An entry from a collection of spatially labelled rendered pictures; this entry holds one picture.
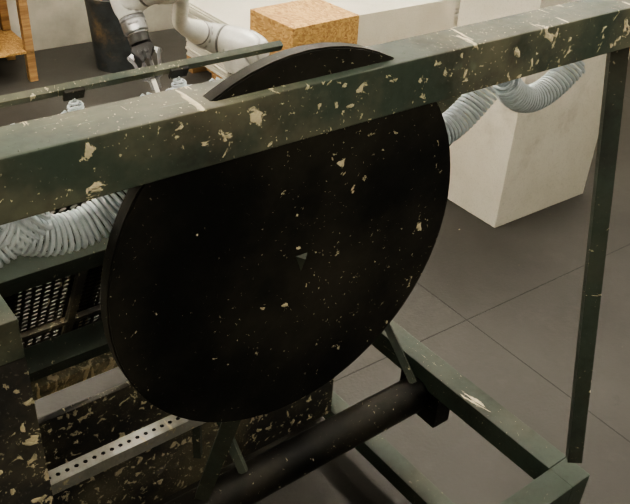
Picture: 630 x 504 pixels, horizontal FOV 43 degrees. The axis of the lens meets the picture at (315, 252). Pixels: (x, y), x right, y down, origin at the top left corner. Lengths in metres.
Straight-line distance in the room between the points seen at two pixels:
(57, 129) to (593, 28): 1.19
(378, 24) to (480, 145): 1.40
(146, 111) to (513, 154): 4.06
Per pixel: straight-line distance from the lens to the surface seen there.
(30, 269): 1.85
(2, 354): 1.54
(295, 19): 4.84
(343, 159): 1.50
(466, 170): 5.42
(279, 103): 1.33
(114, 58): 7.44
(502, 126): 5.11
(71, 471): 2.29
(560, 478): 2.69
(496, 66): 1.69
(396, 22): 6.28
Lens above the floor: 2.70
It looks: 34 degrees down
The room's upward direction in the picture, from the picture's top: 3 degrees clockwise
